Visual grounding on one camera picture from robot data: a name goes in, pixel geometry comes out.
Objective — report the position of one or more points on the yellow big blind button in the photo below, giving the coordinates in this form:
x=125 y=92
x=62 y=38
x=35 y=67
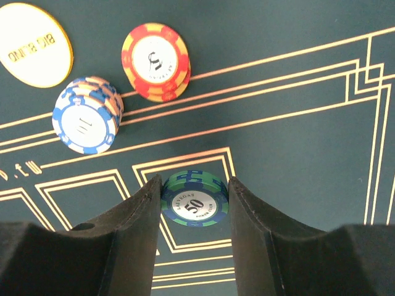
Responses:
x=34 y=47

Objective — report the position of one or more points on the orange chips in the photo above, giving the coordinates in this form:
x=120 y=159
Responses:
x=156 y=62

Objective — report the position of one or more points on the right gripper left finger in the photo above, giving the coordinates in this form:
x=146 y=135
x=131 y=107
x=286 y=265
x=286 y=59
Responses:
x=111 y=254

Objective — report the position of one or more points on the green chips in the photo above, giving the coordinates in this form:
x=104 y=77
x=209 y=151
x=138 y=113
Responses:
x=194 y=198

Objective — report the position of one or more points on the peach blue chips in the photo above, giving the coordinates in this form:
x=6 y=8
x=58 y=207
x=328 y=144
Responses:
x=87 y=115

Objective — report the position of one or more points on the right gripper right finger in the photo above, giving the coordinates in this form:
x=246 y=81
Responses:
x=275 y=254

